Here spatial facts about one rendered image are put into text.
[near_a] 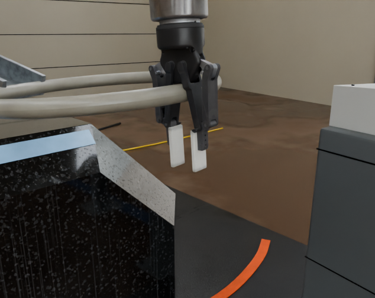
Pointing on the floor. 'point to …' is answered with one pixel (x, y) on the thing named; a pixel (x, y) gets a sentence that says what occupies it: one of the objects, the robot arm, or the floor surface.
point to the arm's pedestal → (348, 217)
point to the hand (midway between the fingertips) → (187, 148)
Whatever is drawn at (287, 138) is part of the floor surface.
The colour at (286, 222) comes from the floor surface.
